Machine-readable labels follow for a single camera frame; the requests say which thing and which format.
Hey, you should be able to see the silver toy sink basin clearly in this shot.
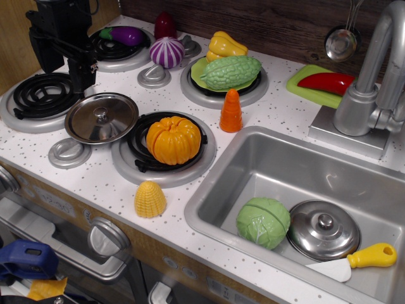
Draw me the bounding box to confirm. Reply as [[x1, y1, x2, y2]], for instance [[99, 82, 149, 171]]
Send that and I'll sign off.
[[185, 127, 404, 303]]

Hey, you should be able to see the green toy cabbage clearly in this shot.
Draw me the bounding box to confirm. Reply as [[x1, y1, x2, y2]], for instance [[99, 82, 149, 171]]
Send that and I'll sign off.
[[236, 197, 290, 250]]

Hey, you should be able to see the purple toy eggplant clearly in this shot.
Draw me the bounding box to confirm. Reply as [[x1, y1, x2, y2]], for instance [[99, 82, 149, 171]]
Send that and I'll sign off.
[[99, 26, 145, 46]]

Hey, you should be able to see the middle silver stove knob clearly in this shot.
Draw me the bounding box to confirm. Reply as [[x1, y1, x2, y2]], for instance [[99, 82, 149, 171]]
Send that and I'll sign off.
[[137, 64, 171, 89]]

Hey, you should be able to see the purple white toy onion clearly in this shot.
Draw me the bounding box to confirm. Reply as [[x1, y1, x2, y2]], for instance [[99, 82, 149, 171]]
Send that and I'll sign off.
[[149, 37, 185, 69]]

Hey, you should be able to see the steel pot lid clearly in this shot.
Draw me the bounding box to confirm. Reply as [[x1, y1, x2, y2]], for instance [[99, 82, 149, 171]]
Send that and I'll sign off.
[[65, 92, 139, 144], [287, 199, 361, 262]]

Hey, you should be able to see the front silver stove knob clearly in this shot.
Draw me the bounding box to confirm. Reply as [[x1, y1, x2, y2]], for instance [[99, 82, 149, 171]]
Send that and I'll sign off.
[[48, 138, 92, 169]]

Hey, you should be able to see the silver toy faucet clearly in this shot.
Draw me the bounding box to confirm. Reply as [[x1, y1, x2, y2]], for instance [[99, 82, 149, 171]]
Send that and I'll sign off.
[[308, 1, 404, 159]]

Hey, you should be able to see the front left black burner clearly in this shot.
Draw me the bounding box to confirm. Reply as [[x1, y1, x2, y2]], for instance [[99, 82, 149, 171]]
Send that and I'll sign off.
[[1, 72, 94, 134]]

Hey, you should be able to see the green toy bitter melon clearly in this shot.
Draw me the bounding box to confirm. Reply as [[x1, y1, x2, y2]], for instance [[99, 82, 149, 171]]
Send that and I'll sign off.
[[200, 55, 262, 90]]

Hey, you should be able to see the silver stove knob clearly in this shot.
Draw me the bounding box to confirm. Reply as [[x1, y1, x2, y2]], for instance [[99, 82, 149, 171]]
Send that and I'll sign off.
[[180, 35, 202, 58], [137, 64, 171, 89], [48, 138, 92, 169]]

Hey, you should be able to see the green toy cutting board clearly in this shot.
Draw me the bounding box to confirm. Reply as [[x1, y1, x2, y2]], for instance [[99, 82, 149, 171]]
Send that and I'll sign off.
[[286, 65, 342, 109]]

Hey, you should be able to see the front right black burner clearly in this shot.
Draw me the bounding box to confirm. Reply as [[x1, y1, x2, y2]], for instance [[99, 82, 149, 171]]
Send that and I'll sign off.
[[111, 111, 216, 188]]

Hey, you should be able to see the left edge silver oven knob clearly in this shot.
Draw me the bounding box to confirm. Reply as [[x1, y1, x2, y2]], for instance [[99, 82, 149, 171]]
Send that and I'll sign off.
[[0, 166, 20, 195]]

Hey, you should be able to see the yellow toy bell pepper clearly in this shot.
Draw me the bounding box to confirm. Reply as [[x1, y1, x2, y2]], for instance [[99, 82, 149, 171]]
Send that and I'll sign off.
[[206, 31, 248, 63]]

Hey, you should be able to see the back left black burner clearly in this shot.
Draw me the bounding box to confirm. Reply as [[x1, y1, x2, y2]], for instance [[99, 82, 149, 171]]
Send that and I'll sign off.
[[90, 29, 156, 73]]

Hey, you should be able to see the dark red toy vegetable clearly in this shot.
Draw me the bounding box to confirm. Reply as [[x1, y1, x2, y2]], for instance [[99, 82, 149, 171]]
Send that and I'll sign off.
[[154, 11, 178, 39]]

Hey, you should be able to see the yellow cloth scrap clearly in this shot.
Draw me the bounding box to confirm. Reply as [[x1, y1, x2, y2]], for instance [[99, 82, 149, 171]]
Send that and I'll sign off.
[[27, 277, 68, 301]]

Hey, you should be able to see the red toy chili pepper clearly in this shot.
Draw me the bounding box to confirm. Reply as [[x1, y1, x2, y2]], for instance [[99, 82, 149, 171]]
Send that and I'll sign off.
[[297, 72, 356, 96]]

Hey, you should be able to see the back right black burner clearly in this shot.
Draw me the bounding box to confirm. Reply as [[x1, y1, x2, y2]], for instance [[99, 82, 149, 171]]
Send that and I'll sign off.
[[180, 59, 269, 110]]

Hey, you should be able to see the yellow handled toy knife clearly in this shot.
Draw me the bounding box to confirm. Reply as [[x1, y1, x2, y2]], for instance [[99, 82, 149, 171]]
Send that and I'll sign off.
[[306, 243, 397, 282]]

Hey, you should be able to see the back silver stove knob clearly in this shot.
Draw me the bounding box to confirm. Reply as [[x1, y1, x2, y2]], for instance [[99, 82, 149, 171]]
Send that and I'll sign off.
[[180, 35, 202, 58]]

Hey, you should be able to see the orange toy carrot piece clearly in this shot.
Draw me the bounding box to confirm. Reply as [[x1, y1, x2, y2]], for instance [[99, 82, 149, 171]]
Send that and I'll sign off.
[[220, 89, 243, 132]]

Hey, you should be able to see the steel pot lid in sink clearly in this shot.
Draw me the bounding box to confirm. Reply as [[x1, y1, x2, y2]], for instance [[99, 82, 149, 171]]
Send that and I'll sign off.
[[287, 199, 361, 262]]

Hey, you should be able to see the orange toy pumpkin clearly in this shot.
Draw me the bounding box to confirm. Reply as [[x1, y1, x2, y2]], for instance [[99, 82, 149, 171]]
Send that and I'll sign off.
[[146, 116, 202, 165]]

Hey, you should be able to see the green toy plate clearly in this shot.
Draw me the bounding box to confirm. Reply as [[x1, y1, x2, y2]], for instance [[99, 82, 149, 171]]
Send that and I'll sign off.
[[190, 57, 258, 92]]

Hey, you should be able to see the yellow toy corn piece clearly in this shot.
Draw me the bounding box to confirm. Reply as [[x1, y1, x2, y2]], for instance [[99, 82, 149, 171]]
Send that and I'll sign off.
[[134, 180, 167, 218]]

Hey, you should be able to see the hanging steel ladle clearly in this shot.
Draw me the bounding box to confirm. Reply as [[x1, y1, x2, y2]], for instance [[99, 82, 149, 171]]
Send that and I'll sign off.
[[324, 1, 363, 62]]

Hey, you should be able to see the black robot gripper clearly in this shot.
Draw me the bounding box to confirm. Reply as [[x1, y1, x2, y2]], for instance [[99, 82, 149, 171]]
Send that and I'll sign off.
[[25, 1, 97, 93]]

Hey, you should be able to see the black burner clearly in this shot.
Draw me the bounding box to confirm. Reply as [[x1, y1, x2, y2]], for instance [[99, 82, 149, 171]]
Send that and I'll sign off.
[[1, 72, 94, 134], [111, 111, 216, 188], [180, 59, 269, 110], [90, 29, 156, 73]]

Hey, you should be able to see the blue clamp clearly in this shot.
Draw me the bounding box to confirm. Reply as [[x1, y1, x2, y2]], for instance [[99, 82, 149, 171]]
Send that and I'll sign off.
[[1, 239, 59, 280]]

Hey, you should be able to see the silver oven door handle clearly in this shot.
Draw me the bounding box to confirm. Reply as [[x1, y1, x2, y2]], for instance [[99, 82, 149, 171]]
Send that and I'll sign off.
[[1, 198, 127, 284]]

